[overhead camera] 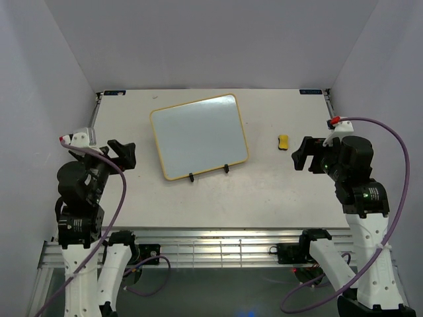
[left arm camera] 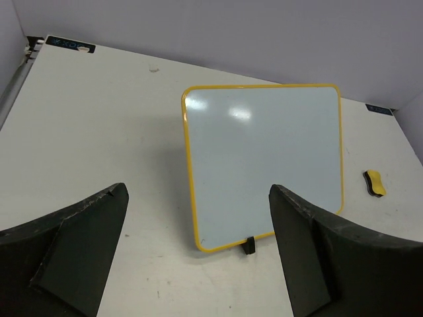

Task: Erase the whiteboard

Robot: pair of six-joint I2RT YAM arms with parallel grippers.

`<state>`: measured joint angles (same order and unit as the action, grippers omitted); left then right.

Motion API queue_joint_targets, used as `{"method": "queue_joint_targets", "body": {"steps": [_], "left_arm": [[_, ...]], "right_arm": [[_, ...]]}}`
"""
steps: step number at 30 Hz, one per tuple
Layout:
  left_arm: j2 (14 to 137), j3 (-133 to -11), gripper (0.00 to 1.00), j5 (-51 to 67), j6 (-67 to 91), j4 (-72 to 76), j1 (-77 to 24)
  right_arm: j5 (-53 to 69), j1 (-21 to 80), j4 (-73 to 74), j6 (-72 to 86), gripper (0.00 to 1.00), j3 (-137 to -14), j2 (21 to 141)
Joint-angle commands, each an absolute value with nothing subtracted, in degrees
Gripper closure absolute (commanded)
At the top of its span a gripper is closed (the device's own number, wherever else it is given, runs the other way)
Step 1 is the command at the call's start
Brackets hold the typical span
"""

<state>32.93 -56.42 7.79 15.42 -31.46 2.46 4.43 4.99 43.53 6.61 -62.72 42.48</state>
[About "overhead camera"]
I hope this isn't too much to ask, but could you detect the yellow-framed whiteboard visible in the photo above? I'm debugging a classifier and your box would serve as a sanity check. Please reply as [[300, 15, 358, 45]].
[[149, 93, 249, 181]]

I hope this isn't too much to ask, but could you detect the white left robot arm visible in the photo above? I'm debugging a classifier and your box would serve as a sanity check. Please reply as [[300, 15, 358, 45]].
[[56, 139, 140, 316]]

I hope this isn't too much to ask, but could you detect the aluminium table edge rail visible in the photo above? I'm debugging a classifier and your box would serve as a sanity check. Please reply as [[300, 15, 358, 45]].
[[38, 227, 397, 270]]

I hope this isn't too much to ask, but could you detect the metal whiteboard stand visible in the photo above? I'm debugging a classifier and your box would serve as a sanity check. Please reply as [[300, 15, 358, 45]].
[[188, 164, 230, 183]]

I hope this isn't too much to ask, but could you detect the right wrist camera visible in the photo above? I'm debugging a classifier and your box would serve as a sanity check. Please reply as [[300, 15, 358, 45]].
[[323, 116, 354, 147]]

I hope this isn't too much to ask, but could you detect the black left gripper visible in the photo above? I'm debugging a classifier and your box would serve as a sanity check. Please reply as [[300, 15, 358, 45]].
[[75, 139, 136, 202]]

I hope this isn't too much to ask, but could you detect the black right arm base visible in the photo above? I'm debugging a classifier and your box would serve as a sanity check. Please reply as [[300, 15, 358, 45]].
[[269, 242, 323, 287]]

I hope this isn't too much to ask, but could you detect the blue label sticker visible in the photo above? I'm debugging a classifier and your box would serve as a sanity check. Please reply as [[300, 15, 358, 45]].
[[299, 89, 323, 95], [103, 90, 126, 96]]

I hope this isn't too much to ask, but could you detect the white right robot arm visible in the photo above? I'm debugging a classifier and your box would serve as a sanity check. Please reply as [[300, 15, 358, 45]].
[[291, 136, 416, 316]]

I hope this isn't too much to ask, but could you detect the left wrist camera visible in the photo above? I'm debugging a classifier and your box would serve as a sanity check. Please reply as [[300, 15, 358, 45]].
[[59, 127, 96, 148]]

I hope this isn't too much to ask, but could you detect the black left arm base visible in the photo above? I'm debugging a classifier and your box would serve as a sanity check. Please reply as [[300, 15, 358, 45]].
[[123, 244, 161, 285]]

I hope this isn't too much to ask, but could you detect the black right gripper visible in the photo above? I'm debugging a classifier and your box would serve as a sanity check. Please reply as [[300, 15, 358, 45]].
[[291, 136, 347, 182]]

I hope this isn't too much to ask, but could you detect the yellow bone-shaped eraser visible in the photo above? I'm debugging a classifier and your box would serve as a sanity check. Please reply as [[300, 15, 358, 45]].
[[278, 135, 289, 151]]

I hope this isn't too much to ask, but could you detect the blue label sticker left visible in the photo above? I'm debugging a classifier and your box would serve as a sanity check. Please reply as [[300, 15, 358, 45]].
[[103, 90, 126, 96]]

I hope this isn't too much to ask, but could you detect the blue label sticker right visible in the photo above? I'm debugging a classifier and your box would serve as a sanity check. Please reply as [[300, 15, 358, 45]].
[[299, 89, 323, 95]]

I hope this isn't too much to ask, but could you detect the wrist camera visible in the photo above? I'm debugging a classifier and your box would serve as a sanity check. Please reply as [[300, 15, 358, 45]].
[[323, 116, 354, 147], [59, 127, 96, 148]]

